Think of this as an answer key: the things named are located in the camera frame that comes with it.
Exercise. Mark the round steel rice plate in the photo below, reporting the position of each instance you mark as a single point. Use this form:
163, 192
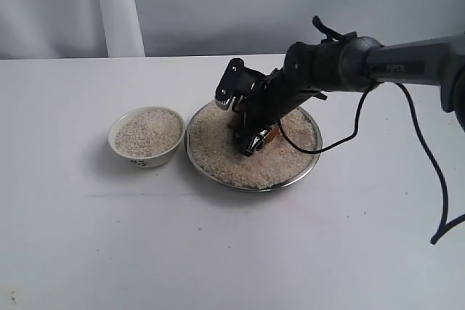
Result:
208, 144

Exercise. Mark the brown wooden cup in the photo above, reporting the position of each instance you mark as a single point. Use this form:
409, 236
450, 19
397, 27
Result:
237, 120

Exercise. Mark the white ceramic rice bowl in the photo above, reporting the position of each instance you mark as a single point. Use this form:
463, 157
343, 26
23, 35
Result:
147, 137

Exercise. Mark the white backdrop curtain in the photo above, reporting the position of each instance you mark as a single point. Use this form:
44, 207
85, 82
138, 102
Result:
38, 29

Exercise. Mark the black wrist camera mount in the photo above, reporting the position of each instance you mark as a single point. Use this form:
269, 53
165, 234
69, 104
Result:
330, 34

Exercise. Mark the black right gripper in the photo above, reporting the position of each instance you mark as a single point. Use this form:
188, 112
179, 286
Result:
307, 71

